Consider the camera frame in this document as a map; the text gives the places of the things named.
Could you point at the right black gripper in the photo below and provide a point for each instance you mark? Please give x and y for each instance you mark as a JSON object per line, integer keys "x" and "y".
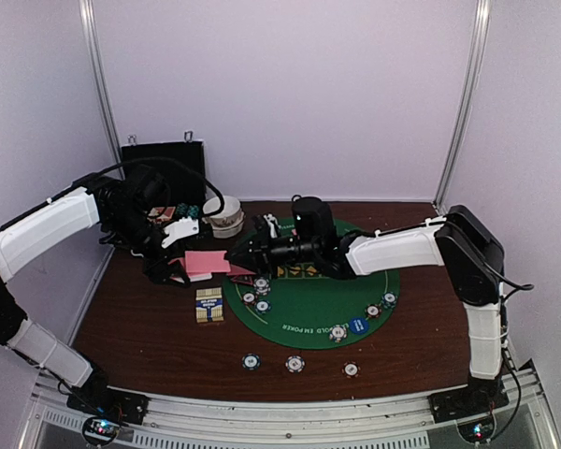
{"x": 254, "y": 253}

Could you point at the blue white poker chip stack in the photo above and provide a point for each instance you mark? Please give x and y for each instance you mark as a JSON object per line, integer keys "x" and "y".
{"x": 295, "y": 363}

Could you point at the teal chip row in case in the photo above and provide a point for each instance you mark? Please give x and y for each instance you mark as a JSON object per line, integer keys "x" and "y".
{"x": 184, "y": 210}

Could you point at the aluminium frame post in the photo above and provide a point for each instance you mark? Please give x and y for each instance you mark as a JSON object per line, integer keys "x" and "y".
{"x": 86, "y": 9}
{"x": 476, "y": 51}

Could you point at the left aluminium frame post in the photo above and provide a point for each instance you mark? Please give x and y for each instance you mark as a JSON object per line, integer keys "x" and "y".
{"x": 86, "y": 9}

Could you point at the teal poker chip stack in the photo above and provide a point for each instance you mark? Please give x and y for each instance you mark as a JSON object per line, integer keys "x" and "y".
{"x": 251, "y": 361}

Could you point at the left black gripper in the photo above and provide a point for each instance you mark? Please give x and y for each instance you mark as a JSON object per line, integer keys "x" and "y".
{"x": 158, "y": 272}

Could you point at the right aluminium frame post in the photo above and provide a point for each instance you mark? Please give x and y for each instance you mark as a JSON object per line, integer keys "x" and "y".
{"x": 476, "y": 51}

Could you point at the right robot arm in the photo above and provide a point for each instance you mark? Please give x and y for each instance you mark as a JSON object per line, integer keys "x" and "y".
{"x": 457, "y": 241}

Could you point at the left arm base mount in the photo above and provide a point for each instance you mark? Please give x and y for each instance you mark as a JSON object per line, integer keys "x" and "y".
{"x": 124, "y": 408}

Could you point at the white ceramic bowl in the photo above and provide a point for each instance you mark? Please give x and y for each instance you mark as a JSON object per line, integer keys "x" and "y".
{"x": 222, "y": 212}

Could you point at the green round poker mat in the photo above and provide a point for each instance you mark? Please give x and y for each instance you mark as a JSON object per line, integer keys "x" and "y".
{"x": 305, "y": 305}

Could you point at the card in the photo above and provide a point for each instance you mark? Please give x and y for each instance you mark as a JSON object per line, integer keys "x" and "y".
{"x": 239, "y": 271}
{"x": 199, "y": 262}

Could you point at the gold striped card box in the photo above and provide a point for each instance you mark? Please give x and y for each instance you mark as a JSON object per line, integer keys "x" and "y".
{"x": 209, "y": 305}

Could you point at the black poker chip case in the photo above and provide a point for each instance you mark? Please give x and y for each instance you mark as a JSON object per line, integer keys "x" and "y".
{"x": 166, "y": 174}

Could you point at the card deck in case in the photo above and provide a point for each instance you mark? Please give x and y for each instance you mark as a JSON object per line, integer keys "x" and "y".
{"x": 161, "y": 214}

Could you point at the white scalloped ceramic dish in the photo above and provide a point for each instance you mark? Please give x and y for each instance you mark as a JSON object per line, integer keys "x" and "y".
{"x": 226, "y": 231}

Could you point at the front aluminium rail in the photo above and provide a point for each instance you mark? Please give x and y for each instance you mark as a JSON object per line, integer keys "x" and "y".
{"x": 405, "y": 421}

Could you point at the blue small blind button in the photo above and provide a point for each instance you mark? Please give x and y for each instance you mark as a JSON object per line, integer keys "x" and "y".
{"x": 359, "y": 325}

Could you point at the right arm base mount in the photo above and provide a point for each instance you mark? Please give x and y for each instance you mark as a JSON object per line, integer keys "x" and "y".
{"x": 463, "y": 403}

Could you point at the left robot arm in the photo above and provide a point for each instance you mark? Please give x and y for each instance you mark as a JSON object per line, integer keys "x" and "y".
{"x": 28, "y": 236}

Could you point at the red triangular all-in button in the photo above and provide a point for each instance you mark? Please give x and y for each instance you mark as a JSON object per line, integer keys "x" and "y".
{"x": 242, "y": 279}

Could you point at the brown poker chip stack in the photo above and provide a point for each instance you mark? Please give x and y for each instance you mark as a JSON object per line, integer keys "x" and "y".
{"x": 351, "y": 369}

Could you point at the red playing card deck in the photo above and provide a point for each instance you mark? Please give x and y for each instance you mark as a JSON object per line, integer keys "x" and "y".
{"x": 180, "y": 275}

